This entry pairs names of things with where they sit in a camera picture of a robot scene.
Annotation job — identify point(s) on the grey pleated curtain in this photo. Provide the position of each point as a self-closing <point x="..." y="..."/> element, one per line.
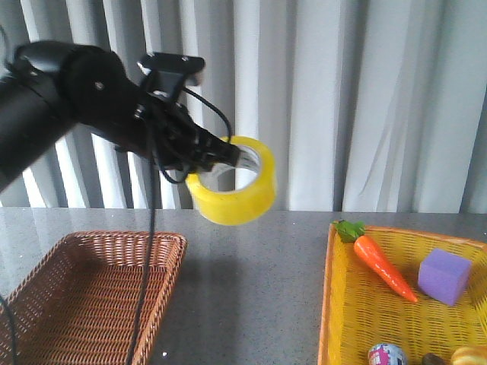
<point x="368" y="106"/>

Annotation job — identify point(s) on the brown wicker basket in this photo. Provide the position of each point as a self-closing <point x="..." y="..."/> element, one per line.
<point x="92" y="299"/>

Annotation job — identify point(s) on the orange toy carrot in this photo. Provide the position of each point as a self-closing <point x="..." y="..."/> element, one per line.
<point x="373" y="256"/>

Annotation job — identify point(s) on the colourful patterned ball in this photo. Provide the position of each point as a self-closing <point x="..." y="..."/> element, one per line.
<point x="387" y="354"/>

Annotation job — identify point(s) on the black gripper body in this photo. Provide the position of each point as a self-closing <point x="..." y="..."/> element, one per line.
<point x="174" y="134"/>

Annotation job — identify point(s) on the yellow wicker basket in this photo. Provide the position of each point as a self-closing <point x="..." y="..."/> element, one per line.
<point x="360" y="310"/>

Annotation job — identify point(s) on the small dark brown object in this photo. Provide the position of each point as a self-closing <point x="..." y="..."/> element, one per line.
<point x="432" y="359"/>

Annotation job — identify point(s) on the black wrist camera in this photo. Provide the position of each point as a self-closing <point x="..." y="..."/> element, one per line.
<point x="166" y="74"/>

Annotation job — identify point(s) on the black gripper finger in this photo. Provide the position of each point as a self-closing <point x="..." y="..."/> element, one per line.
<point x="220" y="151"/>
<point x="193" y="166"/>

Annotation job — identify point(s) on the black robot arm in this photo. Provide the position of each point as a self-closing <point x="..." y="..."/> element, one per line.
<point x="50" y="86"/>

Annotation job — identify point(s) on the toy bread loaf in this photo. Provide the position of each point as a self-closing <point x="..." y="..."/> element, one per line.
<point x="469" y="355"/>

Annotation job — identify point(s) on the yellow tape roll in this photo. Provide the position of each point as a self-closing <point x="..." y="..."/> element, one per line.
<point x="238" y="206"/>

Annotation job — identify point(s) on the purple foam cube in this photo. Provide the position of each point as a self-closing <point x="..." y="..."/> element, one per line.
<point x="444" y="276"/>

